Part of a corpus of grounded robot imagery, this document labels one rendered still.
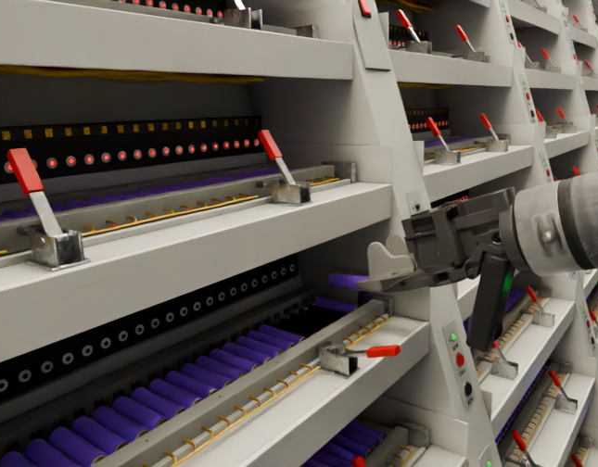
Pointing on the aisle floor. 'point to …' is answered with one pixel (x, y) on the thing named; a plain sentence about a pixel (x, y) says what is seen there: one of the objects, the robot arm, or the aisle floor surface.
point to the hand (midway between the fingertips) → (372, 284)
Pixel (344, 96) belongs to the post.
